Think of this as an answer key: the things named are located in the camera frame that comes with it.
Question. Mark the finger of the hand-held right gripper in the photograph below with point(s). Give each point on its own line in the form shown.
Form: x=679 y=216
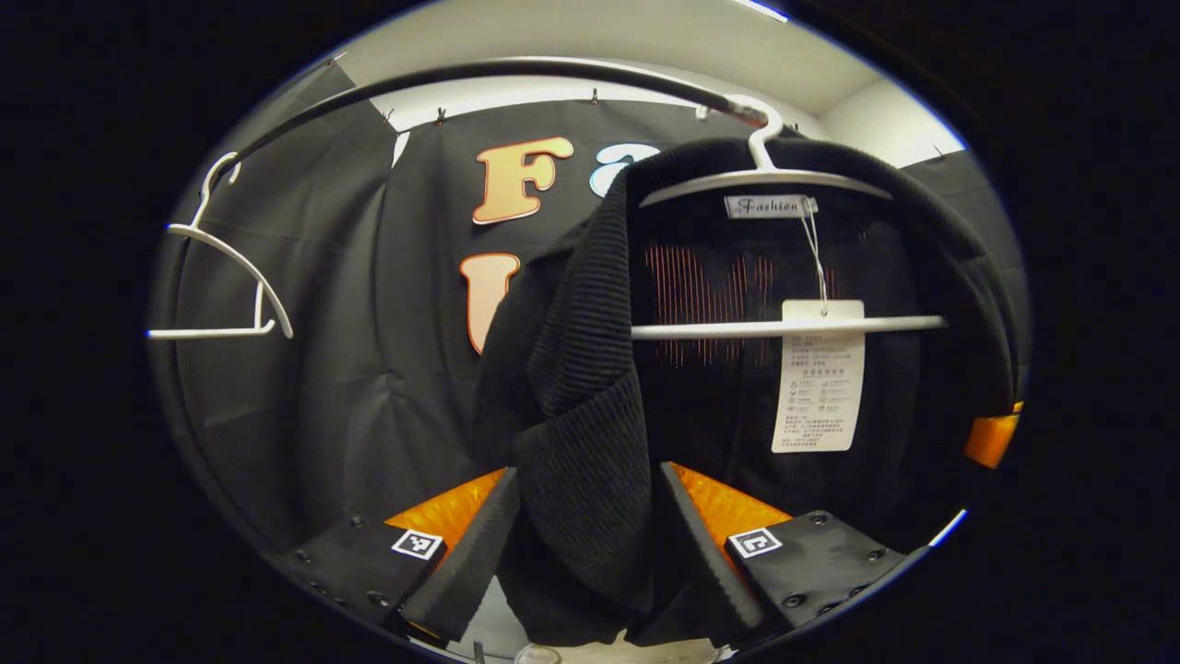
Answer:
x=991 y=438

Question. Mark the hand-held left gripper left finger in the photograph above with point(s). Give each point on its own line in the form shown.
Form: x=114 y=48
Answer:
x=475 y=563

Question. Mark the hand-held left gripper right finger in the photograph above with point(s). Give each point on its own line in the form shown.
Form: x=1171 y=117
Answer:
x=705 y=563

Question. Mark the black knit jacket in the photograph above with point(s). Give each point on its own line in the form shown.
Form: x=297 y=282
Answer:
x=590 y=415

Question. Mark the white empty clothes hanger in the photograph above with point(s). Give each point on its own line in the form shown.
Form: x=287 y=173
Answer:
x=244 y=263

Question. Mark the black clothes rack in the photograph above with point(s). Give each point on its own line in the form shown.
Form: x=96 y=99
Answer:
x=516 y=65

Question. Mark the black backdrop cloth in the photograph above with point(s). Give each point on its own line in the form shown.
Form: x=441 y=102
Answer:
x=369 y=323

